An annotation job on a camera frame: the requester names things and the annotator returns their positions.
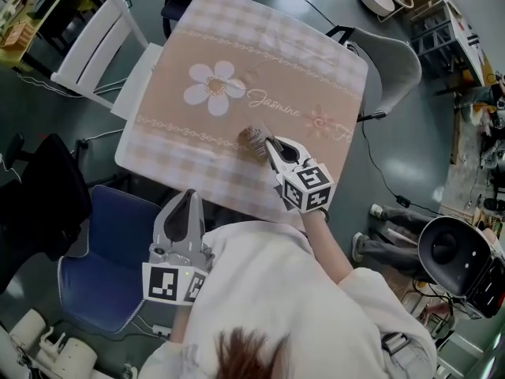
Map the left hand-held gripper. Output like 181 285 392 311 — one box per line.
141 189 216 306

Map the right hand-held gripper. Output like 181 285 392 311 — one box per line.
263 133 335 215

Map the grey printed card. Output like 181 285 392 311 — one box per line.
241 126 269 156

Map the person's left forearm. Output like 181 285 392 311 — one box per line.
171 301 195 343

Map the person's right forearm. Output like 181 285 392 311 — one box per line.
301 207 355 284

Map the blue padded chair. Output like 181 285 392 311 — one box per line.
57 183 167 336

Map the person's white sweater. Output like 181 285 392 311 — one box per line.
140 219 439 379

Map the beige checked floral tablecloth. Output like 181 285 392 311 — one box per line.
114 0 370 228

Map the grey shell chair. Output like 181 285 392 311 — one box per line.
325 24 423 123

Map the black office chair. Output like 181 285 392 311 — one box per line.
0 132 95 295

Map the dark navy chair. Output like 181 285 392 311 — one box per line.
160 0 206 39

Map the white slatted chair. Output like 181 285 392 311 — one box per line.
50 0 163 122

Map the white cylinder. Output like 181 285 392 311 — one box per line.
49 336 99 379
8 309 49 347

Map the white figurine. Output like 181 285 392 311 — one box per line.
38 325 67 365

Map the white work table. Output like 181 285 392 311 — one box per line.
436 0 499 88

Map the yellow table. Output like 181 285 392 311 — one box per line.
0 0 84 69

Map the small wooden crate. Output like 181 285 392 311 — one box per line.
0 19 36 50

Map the black floor cable with adapter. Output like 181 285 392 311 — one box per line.
359 122 445 217

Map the white floor cable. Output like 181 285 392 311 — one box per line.
15 72 123 99

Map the grey metal frame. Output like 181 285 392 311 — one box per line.
410 9 462 69

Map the grey shoulder strap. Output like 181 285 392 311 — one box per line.
380 331 439 379

